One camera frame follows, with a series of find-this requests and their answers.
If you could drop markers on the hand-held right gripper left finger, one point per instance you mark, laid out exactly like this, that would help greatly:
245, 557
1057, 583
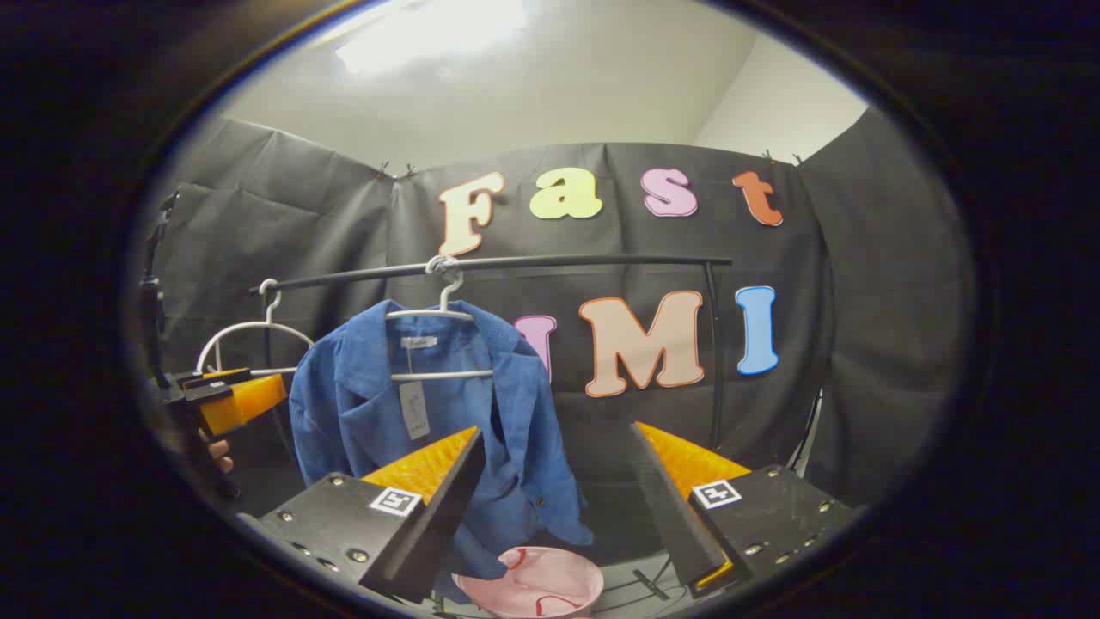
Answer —
430, 533

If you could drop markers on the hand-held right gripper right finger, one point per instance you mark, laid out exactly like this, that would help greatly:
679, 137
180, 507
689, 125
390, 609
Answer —
675, 516

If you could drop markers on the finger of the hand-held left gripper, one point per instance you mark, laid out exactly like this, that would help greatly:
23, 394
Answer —
215, 376
245, 402

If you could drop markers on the white clothes hanger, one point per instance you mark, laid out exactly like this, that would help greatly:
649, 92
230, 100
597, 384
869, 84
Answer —
249, 325
447, 297

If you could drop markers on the black clothes rack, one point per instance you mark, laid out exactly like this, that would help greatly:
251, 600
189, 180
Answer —
559, 260

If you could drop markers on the black tripod stand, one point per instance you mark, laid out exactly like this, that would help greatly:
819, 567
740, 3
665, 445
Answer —
153, 301

